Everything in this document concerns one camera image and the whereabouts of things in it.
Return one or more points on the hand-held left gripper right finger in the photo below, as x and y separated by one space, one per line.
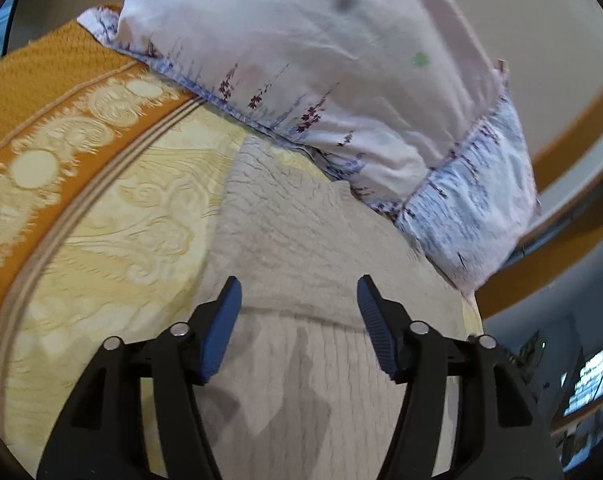
376 322

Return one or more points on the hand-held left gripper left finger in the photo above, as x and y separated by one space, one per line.
221 329

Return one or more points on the beige knit garment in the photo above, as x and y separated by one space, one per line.
301 240

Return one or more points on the yellow orange patterned bedspread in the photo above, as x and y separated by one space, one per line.
96 210

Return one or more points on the floral white pillow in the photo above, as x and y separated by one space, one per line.
306 80

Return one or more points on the wooden headboard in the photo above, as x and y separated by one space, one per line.
556 125

